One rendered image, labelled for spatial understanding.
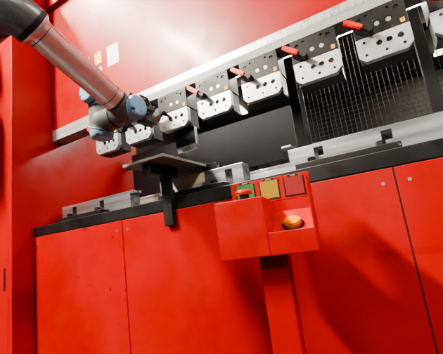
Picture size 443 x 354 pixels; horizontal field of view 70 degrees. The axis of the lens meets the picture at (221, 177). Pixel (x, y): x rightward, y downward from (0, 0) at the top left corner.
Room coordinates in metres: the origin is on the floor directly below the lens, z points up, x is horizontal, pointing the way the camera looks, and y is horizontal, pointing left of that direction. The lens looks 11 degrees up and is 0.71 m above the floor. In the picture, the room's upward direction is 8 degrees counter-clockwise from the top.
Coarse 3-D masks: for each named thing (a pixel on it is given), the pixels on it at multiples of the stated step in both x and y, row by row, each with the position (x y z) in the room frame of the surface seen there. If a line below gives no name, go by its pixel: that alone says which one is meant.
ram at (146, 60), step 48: (96, 0) 1.44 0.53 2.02; (144, 0) 1.29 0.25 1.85; (192, 0) 1.17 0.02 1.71; (240, 0) 1.07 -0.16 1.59; (288, 0) 0.99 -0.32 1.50; (336, 0) 0.92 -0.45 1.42; (384, 0) 0.86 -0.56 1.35; (96, 48) 1.46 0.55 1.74; (144, 48) 1.31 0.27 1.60; (192, 48) 1.19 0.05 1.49
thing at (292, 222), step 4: (288, 216) 0.71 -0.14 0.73; (292, 216) 0.70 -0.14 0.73; (296, 216) 0.70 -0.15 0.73; (284, 220) 0.70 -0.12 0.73; (288, 220) 0.70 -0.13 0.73; (292, 220) 0.69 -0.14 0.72; (296, 220) 0.69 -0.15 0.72; (300, 220) 0.69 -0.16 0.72; (284, 224) 0.70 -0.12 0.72; (288, 224) 0.69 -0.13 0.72; (292, 224) 0.68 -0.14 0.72; (296, 224) 0.68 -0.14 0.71; (300, 224) 0.69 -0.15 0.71; (288, 228) 0.69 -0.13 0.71; (292, 228) 0.69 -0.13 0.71
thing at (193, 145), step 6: (192, 126) 1.24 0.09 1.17; (174, 132) 1.29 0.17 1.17; (180, 132) 1.27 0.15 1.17; (186, 132) 1.26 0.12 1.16; (192, 132) 1.24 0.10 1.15; (180, 138) 1.27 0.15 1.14; (186, 138) 1.26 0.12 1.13; (192, 138) 1.25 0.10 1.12; (180, 144) 1.28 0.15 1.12; (186, 144) 1.26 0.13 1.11; (192, 144) 1.25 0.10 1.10; (180, 150) 1.29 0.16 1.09; (186, 150) 1.27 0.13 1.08
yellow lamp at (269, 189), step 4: (272, 180) 0.79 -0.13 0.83; (276, 180) 0.78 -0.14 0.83; (260, 184) 0.79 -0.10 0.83; (264, 184) 0.79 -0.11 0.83; (268, 184) 0.79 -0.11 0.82; (272, 184) 0.79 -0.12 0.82; (276, 184) 0.78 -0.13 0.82; (260, 188) 0.80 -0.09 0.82; (264, 188) 0.79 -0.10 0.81; (268, 188) 0.79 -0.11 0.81; (272, 188) 0.79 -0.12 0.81; (276, 188) 0.78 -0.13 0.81; (264, 192) 0.79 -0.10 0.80; (268, 192) 0.79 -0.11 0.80; (272, 192) 0.79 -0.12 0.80; (276, 192) 0.78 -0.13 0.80; (264, 196) 0.79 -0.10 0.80; (268, 196) 0.79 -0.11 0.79; (272, 196) 0.79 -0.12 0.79; (276, 196) 0.78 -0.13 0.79
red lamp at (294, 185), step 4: (292, 176) 0.77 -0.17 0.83; (296, 176) 0.77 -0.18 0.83; (300, 176) 0.77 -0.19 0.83; (284, 180) 0.78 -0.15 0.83; (288, 180) 0.77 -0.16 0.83; (292, 180) 0.77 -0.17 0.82; (296, 180) 0.77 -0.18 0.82; (300, 180) 0.77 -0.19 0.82; (288, 184) 0.77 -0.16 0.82; (292, 184) 0.77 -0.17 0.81; (296, 184) 0.77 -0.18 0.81; (300, 184) 0.77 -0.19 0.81; (288, 188) 0.78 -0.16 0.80; (292, 188) 0.77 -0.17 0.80; (296, 188) 0.77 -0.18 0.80; (300, 188) 0.77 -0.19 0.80; (288, 192) 0.78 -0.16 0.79; (292, 192) 0.77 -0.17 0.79; (296, 192) 0.77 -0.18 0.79; (300, 192) 0.77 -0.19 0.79; (304, 192) 0.77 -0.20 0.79
